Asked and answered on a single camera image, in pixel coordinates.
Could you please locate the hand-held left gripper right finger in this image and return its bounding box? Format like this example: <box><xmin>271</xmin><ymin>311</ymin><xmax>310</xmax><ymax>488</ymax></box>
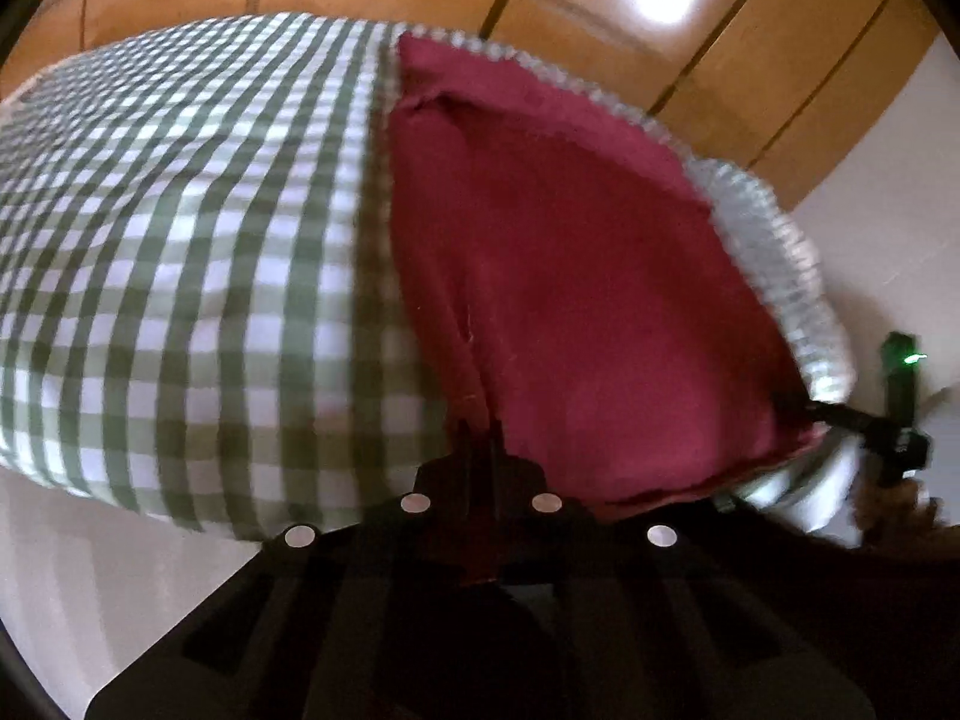
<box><xmin>480</xmin><ymin>420</ymin><xmax>877</xmax><ymax>720</ymax></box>

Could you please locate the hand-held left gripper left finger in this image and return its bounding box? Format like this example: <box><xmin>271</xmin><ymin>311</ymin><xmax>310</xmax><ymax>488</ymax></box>
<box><xmin>85</xmin><ymin>420</ymin><xmax>481</xmax><ymax>720</ymax></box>

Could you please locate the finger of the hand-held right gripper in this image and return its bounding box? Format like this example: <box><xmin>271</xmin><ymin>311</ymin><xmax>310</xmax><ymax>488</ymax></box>
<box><xmin>772</xmin><ymin>388</ymin><xmax>875</xmax><ymax>432</ymax></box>

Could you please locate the maroon small garment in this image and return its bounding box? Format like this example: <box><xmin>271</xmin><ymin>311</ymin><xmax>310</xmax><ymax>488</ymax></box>
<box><xmin>381</xmin><ymin>34</ymin><xmax>826</xmax><ymax>587</ymax></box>

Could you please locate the person's right hand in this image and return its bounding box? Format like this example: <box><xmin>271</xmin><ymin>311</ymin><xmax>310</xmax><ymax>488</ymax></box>
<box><xmin>855</xmin><ymin>474</ymin><xmax>947</xmax><ymax>550</ymax></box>

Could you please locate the green white checked bed cover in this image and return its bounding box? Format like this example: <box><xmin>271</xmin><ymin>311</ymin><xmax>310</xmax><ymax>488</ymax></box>
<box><xmin>0</xmin><ymin>11</ymin><xmax>856</xmax><ymax>541</ymax></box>

